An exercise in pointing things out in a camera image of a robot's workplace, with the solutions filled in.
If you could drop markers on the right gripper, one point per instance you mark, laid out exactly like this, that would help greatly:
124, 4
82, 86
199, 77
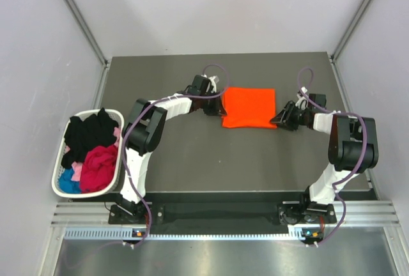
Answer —
282, 117

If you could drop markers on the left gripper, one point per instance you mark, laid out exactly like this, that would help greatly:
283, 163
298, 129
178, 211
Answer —
216, 109

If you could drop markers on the orange t-shirt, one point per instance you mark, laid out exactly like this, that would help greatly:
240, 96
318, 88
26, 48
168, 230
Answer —
249, 108

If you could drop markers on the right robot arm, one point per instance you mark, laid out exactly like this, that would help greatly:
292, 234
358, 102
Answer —
352, 149

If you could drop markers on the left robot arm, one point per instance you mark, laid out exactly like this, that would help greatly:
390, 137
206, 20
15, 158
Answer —
143, 132

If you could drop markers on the white laundry basket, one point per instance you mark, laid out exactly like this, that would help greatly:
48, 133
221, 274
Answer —
58, 168

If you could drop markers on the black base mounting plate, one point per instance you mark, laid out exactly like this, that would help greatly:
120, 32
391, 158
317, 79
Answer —
217, 210

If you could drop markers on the black garment in basket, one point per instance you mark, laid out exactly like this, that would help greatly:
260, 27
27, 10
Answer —
83, 135

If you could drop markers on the blue garment in basket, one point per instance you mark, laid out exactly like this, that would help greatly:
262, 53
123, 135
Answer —
66, 183

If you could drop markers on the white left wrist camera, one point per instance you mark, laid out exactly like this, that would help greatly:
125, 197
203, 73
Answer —
212, 87

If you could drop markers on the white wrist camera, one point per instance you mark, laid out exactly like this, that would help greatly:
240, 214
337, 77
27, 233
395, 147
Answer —
212, 87
302, 101

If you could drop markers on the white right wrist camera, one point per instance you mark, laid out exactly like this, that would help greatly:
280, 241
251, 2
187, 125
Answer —
302, 101

